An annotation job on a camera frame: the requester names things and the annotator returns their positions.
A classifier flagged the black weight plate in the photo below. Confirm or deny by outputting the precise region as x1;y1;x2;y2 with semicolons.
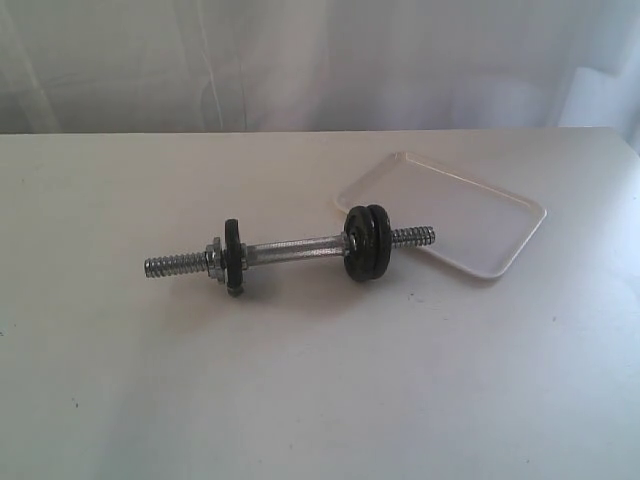
367;204;392;280

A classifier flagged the chrome spinlock collar nut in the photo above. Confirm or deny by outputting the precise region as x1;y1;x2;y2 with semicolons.
205;237;226;284

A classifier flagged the chrome threaded dumbbell bar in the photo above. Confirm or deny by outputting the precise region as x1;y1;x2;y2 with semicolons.
144;226;436;278

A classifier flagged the white rectangular plastic tray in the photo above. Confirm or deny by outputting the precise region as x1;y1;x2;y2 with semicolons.
335;151;547;280

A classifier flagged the white background curtain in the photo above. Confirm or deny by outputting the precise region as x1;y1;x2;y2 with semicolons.
1;1;639;135

